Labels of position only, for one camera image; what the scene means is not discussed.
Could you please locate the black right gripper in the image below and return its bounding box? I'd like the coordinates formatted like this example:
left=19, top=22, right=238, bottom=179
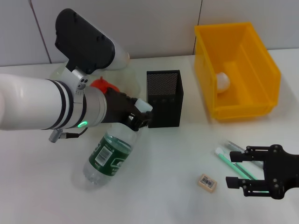
left=225, top=144, right=299, bottom=200

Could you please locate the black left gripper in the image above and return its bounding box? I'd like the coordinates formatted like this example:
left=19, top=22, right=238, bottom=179
left=104, top=88, right=154, bottom=132

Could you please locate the clear green-label water bottle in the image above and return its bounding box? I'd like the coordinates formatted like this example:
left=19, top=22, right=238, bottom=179
left=83, top=99, right=153, bottom=191

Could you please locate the white paper ball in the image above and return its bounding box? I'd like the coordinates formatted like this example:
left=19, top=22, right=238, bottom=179
left=215, top=71, right=231, bottom=93

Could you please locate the mint green utility knife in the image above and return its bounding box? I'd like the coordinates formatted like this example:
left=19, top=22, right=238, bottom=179
left=214, top=147, right=269, bottom=194

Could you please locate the grey marker pen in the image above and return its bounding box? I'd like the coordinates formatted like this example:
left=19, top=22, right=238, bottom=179
left=221, top=139, right=265, bottom=168

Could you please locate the black mesh pen holder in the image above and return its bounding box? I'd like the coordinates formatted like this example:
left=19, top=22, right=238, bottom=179
left=146, top=69, right=185, bottom=128

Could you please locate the beige barcode eraser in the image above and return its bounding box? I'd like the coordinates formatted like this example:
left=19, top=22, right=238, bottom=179
left=197, top=173, right=218, bottom=193

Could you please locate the pale green glass fruit plate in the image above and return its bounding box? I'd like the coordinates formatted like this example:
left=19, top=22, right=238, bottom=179
left=50, top=61, right=141, bottom=103

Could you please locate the yellow plastic bin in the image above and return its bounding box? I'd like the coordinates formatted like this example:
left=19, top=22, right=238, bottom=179
left=194, top=22, right=282, bottom=121

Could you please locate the left arm plug cable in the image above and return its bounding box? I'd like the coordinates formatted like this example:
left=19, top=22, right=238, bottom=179
left=48, top=127, right=88, bottom=143

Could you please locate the left wrist camera housing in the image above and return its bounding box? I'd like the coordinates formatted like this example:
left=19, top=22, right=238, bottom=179
left=54, top=8, right=131, bottom=75

